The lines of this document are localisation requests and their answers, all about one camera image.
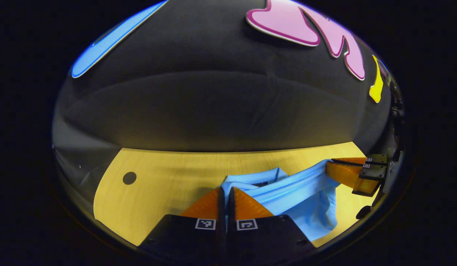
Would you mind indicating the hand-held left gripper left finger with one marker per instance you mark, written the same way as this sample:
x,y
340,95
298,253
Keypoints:
x,y
221,207

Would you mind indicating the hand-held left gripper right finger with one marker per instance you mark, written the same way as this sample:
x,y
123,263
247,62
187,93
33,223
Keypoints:
x,y
230,207

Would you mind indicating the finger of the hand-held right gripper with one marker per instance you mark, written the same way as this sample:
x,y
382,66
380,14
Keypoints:
x,y
347,173
376,160

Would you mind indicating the light blue T-shirt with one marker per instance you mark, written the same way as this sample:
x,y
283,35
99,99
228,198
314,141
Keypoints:
x,y
306,199

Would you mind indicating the black backdrop cloth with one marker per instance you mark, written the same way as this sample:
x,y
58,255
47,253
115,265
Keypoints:
x,y
213,92

